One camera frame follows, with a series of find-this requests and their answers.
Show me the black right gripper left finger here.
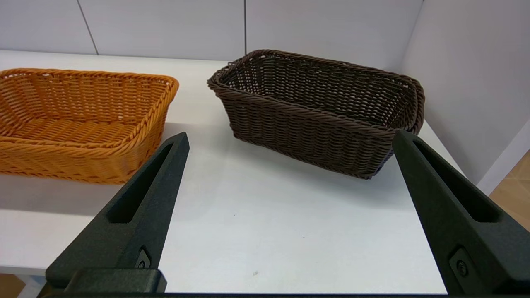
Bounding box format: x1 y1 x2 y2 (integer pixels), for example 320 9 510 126
46 132 190 289

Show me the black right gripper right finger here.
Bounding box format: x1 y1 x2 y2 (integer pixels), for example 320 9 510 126
393 130 530 294

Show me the orange wicker basket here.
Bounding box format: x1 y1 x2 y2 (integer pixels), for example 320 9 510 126
0 68 180 185

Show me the dark brown wicker basket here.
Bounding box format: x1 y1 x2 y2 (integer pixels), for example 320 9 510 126
207 49 426 180

